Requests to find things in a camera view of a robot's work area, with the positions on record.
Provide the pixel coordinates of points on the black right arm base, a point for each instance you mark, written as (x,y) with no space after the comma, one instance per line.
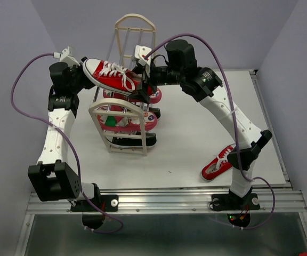
(237,208)

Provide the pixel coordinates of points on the cream and chrome shoe shelf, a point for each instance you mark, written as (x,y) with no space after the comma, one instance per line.
(130,30)

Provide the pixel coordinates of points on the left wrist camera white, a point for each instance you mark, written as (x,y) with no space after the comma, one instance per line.
(66,56)

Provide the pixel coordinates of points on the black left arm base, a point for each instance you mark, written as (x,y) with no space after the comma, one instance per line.
(91,218)

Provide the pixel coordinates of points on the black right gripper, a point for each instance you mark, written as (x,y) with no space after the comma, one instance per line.
(146,82)

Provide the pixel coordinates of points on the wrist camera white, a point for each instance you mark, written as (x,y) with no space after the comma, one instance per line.
(66,56)
(142,63)

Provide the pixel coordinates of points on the pink green flip-flop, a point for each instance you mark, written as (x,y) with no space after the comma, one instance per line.
(154,98)
(124,124)

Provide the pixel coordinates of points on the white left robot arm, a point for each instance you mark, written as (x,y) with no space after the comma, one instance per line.
(52,177)

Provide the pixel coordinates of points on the red sneaker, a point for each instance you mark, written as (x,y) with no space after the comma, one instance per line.
(218,165)
(111,76)

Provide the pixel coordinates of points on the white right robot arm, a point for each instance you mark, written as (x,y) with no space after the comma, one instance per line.
(211,92)

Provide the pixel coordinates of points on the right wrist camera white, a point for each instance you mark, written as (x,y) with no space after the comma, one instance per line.
(142,63)

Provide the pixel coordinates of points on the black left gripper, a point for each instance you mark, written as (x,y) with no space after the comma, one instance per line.
(75,68)

